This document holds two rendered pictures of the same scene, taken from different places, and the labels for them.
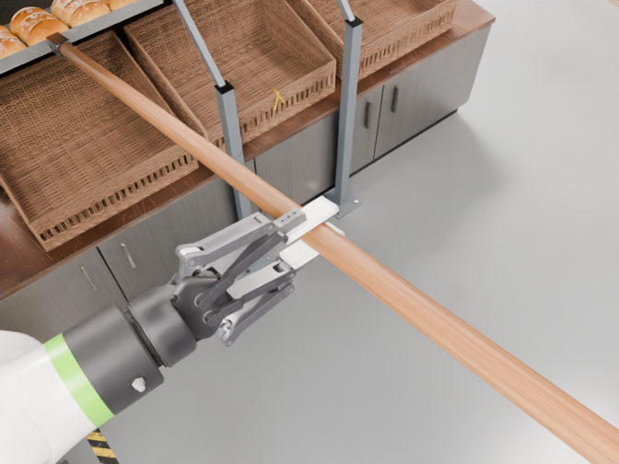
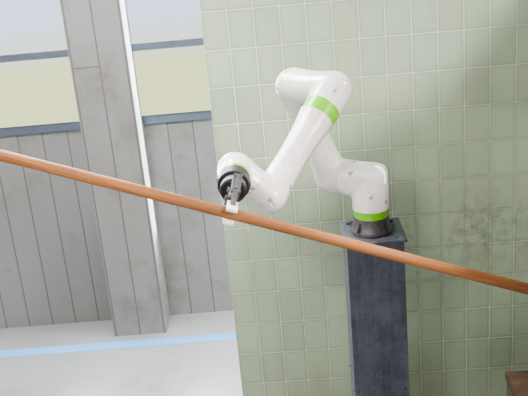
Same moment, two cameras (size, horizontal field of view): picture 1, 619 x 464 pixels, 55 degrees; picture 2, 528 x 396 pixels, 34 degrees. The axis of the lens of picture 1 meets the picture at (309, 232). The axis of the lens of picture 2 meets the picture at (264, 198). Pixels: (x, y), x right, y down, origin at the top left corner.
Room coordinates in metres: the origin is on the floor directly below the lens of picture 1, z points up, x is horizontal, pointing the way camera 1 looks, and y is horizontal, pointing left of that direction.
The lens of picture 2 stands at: (1.80, -1.58, 2.42)
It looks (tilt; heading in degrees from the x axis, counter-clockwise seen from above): 20 degrees down; 130
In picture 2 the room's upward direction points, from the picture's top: 5 degrees counter-clockwise
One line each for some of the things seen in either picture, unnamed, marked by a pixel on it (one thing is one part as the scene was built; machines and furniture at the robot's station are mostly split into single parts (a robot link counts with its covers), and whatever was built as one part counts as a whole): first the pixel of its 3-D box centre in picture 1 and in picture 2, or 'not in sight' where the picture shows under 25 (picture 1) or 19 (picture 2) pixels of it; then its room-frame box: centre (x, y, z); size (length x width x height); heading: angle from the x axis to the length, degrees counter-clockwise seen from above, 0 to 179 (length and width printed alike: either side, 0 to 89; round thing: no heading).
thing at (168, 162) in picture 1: (80, 135); not in sight; (1.29, 0.73, 0.72); 0.56 x 0.49 x 0.28; 128
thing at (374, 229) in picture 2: not in sight; (369, 217); (0.20, 0.90, 1.23); 0.26 x 0.15 x 0.06; 128
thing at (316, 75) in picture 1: (234, 60); not in sight; (1.65, 0.27, 0.72); 0.56 x 0.49 x 0.28; 129
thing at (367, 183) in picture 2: not in sight; (367, 188); (0.22, 0.86, 1.36); 0.16 x 0.13 x 0.19; 178
